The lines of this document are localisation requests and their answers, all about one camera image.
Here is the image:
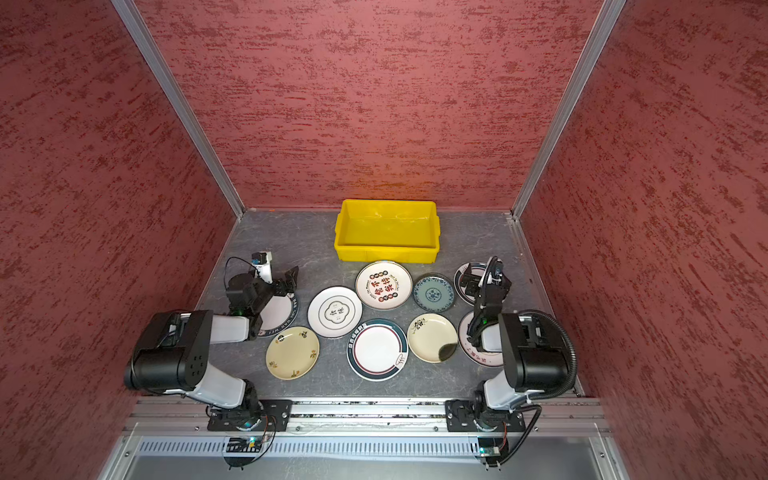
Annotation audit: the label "white plate green red rim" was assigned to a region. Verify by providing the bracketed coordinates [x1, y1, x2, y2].
[454, 262, 486, 305]

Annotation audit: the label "white plate green lettered rim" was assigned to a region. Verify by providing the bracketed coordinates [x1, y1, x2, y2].
[258, 293, 298, 337]

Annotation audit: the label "cream plate small flowers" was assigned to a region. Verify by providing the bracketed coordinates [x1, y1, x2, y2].
[266, 327, 320, 381]

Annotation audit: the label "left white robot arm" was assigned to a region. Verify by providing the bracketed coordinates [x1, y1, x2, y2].
[124, 266, 299, 432]

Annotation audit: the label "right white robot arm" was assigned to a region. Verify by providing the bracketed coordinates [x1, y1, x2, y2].
[460, 266, 578, 431]

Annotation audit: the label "yellow plastic bin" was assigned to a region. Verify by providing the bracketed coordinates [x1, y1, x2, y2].
[334, 199, 441, 264]

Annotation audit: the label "small teal patterned plate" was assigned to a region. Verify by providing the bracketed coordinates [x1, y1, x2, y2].
[412, 273, 456, 313]

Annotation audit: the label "white plate quatrefoil outline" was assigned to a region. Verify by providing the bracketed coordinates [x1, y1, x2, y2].
[308, 286, 363, 339]

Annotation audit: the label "white plate orange sunburst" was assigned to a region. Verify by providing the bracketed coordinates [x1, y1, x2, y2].
[458, 312, 503, 368]

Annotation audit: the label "cream plate dark brush mark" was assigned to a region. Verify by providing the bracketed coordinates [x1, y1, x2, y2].
[407, 313, 459, 364]

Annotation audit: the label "white plate red characters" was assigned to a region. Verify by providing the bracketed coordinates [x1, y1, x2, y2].
[354, 260, 414, 310]

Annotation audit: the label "large white plate green rim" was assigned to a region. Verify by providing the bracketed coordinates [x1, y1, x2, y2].
[346, 319, 409, 382]

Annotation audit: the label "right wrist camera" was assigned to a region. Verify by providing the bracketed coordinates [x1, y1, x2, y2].
[487, 264, 504, 286]

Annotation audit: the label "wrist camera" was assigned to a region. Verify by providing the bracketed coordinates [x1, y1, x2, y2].
[251, 251, 273, 284]
[487, 264, 504, 286]

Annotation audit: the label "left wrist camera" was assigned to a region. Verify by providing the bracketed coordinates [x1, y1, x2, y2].
[251, 251, 273, 284]

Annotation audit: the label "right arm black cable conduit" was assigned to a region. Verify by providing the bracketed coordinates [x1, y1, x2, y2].
[479, 256, 578, 400]

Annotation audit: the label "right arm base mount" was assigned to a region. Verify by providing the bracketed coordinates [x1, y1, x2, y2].
[444, 399, 526, 433]

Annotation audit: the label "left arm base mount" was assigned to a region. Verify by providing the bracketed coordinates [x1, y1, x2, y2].
[207, 399, 294, 433]

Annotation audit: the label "left aluminium corner post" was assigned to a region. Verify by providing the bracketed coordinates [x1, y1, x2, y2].
[111, 0, 247, 220]

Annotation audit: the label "aluminium corner post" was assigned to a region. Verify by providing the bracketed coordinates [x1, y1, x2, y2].
[111, 0, 247, 220]
[511, 0, 626, 222]

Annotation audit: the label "aluminium mounting rail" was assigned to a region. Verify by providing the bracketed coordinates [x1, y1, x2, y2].
[100, 395, 628, 479]

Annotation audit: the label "right aluminium corner post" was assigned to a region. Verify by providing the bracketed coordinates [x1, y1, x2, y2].
[511, 0, 626, 222]

